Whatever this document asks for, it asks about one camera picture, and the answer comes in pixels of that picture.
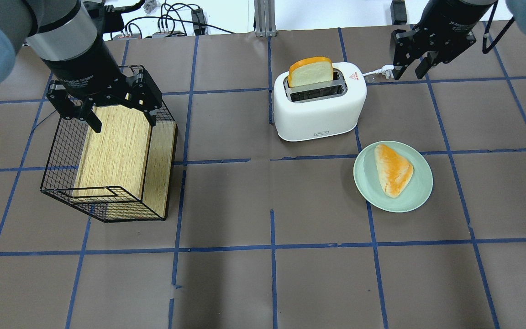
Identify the black wire basket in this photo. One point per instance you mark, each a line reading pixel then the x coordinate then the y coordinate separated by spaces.
pixel 63 164

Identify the triangular bread on plate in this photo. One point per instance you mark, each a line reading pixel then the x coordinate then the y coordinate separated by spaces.
pixel 394 171

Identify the wooden shelf board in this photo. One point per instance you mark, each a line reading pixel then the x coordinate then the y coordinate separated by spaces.
pixel 124 170

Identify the white toaster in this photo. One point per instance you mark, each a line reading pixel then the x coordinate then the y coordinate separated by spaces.
pixel 319 110

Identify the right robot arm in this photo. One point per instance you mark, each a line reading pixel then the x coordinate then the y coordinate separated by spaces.
pixel 517 9

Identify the aluminium frame post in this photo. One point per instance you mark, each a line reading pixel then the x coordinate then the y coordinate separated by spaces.
pixel 264 18

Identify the light green plate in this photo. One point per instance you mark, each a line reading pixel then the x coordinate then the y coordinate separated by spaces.
pixel 415 194

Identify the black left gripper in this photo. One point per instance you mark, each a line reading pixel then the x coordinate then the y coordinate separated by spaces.
pixel 85 66

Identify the black power adapter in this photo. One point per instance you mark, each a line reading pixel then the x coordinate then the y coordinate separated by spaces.
pixel 199 21

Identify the bread slice in toaster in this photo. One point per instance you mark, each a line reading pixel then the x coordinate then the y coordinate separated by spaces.
pixel 307 71

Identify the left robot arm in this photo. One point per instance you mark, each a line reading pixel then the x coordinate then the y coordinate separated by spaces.
pixel 68 36

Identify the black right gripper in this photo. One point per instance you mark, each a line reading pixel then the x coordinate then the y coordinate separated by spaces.
pixel 445 23

